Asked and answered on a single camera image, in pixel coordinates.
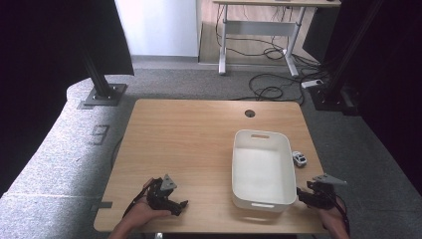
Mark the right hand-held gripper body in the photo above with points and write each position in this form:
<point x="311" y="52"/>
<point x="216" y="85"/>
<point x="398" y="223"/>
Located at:
<point x="325" y="194"/>

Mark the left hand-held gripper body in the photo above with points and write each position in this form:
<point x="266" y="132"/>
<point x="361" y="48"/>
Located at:
<point x="158" y="195"/>

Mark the white toy police car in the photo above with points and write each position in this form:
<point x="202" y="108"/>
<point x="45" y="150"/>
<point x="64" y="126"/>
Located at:
<point x="299" y="159"/>

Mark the white plastic bin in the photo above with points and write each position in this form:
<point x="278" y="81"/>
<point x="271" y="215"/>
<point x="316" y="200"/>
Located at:
<point x="263" y="172"/>

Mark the person's left hand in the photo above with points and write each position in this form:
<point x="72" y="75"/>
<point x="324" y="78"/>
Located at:
<point x="142" y="212"/>

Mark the person's right hand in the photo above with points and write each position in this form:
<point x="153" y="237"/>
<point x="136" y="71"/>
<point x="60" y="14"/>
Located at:
<point x="330" y="217"/>

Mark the white power strip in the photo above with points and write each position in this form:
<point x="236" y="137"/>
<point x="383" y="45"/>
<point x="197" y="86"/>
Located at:
<point x="312" y="83"/>

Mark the black metal stand with plate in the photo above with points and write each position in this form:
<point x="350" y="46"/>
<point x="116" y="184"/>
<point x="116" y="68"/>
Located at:
<point x="104" y="93"/>

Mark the black curtain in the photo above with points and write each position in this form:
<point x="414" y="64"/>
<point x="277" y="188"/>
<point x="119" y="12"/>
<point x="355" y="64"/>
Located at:
<point x="394" y="83"/>
<point x="40" y="66"/>

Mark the white metal frame desk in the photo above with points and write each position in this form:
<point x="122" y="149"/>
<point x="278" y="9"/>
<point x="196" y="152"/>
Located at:
<point x="258" y="28"/>

